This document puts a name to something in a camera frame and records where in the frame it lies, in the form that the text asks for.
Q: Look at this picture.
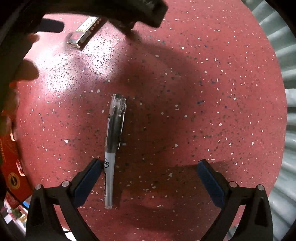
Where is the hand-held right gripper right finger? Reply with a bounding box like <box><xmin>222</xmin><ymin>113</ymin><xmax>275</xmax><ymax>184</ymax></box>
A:
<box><xmin>196</xmin><ymin>159</ymin><xmax>274</xmax><ymax>241</ymax></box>

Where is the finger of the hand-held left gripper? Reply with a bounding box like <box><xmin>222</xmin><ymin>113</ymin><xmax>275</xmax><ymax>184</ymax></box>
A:
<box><xmin>37</xmin><ymin>19</ymin><xmax>64</xmax><ymax>33</ymax></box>

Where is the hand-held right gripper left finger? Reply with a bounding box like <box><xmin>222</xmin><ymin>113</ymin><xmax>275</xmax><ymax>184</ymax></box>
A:
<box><xmin>25</xmin><ymin>158</ymin><xmax>103</xmax><ymax>241</ymax></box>

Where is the dark foil packet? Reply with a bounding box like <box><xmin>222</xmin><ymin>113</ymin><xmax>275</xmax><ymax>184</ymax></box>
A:
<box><xmin>67</xmin><ymin>16</ymin><xmax>104</xmax><ymax>49</ymax></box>

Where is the white pen with clear cap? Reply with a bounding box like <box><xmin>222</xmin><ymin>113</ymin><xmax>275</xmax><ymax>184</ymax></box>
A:
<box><xmin>103</xmin><ymin>93</ymin><xmax>127</xmax><ymax>210</ymax></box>

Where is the red cardboard box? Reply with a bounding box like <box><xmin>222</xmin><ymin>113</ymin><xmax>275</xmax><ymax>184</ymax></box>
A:
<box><xmin>0</xmin><ymin>109</ymin><xmax>34</xmax><ymax>209</ymax></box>

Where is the person's left hand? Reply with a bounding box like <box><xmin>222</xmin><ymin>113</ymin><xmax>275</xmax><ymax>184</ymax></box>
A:
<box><xmin>7</xmin><ymin>32</ymin><xmax>40</xmax><ymax>142</ymax></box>

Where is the clutter of colourful packets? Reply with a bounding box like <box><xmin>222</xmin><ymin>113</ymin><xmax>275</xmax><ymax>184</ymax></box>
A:
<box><xmin>4</xmin><ymin>199</ymin><xmax>30</xmax><ymax>224</ymax></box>

